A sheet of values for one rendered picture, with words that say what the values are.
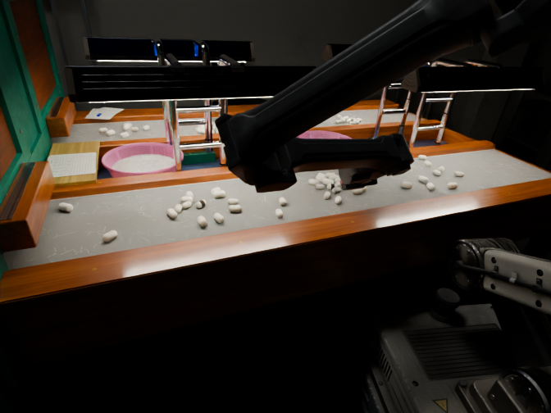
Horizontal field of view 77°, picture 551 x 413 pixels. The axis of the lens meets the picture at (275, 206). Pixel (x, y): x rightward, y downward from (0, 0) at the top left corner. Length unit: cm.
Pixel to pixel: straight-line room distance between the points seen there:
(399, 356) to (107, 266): 76
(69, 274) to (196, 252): 25
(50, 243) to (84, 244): 8
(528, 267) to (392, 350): 41
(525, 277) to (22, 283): 99
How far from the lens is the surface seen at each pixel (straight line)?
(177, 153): 115
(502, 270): 90
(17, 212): 87
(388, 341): 107
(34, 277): 84
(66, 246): 95
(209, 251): 80
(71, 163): 127
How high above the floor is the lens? 127
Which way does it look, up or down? 31 degrees down
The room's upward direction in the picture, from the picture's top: 4 degrees clockwise
